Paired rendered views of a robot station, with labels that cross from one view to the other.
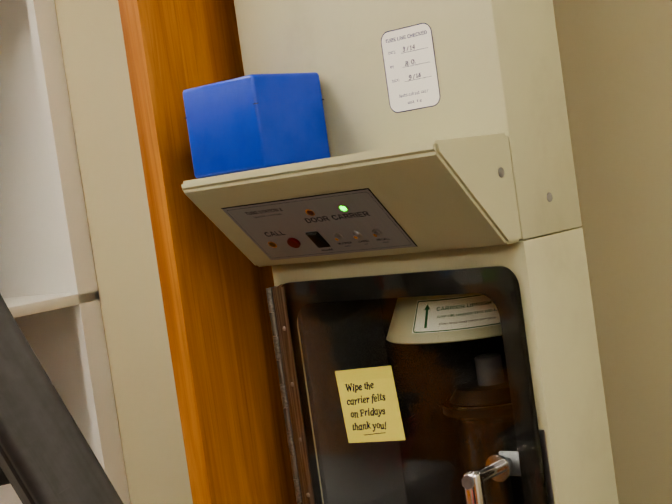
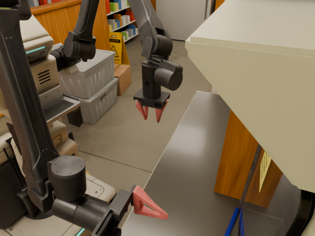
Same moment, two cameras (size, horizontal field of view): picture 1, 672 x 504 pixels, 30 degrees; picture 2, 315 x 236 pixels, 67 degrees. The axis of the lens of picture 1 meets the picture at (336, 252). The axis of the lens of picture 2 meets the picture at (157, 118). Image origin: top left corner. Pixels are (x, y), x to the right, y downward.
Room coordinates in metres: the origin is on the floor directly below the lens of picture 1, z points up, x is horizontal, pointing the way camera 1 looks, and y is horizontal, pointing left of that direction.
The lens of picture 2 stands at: (0.99, -0.23, 1.55)
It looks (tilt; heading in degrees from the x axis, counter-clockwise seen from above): 35 degrees down; 71
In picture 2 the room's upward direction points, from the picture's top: straight up
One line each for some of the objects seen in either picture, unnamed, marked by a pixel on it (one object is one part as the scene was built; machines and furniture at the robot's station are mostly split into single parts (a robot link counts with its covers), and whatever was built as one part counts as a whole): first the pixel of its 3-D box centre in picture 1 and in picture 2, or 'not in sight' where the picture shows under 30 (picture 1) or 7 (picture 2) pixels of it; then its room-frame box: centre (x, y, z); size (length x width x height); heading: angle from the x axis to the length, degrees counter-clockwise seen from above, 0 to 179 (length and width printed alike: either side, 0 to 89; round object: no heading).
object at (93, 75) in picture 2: not in sight; (87, 72); (1.06, 2.30, 0.49); 0.60 x 0.42 x 0.33; 49
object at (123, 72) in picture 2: not in sight; (115, 78); (1.43, 2.79, 0.14); 0.41 x 0.32 x 0.28; 55
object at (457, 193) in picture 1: (342, 209); (267, 49); (1.20, -0.01, 1.46); 0.32 x 0.11 x 0.10; 49
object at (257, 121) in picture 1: (256, 125); not in sight; (1.27, 0.06, 1.56); 0.10 x 0.10 x 0.09; 49
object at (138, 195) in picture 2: not in sight; (142, 214); (1.05, 0.03, 1.14); 0.09 x 0.07 x 0.07; 139
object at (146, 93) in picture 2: not in sight; (151, 89); (1.19, 0.40, 1.21); 0.10 x 0.07 x 0.07; 140
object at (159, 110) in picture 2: not in sight; (154, 109); (1.20, 0.39, 1.14); 0.07 x 0.07 x 0.09; 50
